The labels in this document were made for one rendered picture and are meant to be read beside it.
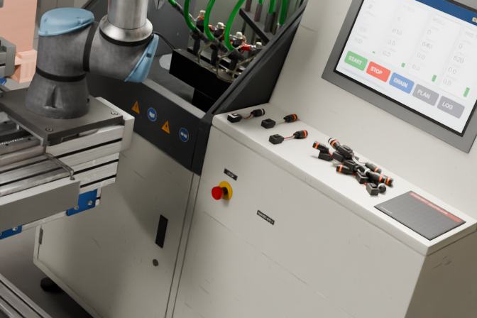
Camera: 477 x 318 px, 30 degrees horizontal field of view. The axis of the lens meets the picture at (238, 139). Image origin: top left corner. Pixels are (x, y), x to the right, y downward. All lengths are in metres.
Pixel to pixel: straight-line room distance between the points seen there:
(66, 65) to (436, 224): 0.91
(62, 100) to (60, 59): 0.10
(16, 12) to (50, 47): 2.63
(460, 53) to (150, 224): 1.04
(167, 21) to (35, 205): 1.28
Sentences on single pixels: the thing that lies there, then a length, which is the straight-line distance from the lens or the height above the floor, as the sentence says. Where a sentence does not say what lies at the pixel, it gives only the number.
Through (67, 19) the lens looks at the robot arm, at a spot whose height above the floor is 1.27.
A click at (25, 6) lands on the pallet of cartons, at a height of 0.41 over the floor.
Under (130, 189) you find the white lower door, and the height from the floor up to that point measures 0.61.
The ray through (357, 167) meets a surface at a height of 1.01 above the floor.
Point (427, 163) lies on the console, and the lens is 2.22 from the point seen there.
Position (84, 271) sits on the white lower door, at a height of 0.21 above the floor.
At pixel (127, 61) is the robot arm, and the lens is 1.96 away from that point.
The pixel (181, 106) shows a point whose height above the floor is 0.95.
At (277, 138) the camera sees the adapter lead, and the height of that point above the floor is 1.00.
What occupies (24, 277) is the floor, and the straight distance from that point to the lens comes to 3.28.
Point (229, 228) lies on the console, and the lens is 2.38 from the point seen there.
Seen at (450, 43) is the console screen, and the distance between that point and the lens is 2.21.
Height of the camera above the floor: 1.93
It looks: 25 degrees down
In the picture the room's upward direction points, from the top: 12 degrees clockwise
